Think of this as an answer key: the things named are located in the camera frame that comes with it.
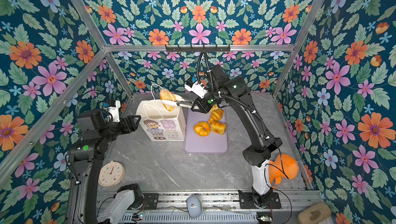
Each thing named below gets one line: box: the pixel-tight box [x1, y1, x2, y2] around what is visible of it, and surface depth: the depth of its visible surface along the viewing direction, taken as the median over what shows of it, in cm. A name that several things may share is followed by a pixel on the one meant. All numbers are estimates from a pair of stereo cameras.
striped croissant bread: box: [208, 108, 224, 125], surface depth 103 cm
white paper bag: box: [135, 84, 187, 142], surface depth 83 cm
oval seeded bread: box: [159, 88, 176, 112], surface depth 72 cm
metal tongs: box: [160, 94, 194, 108], surface depth 70 cm
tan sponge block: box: [297, 202, 332, 224], surface depth 69 cm
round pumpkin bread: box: [193, 120, 211, 137], surface depth 99 cm
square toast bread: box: [210, 120, 226, 135], surface depth 95 cm
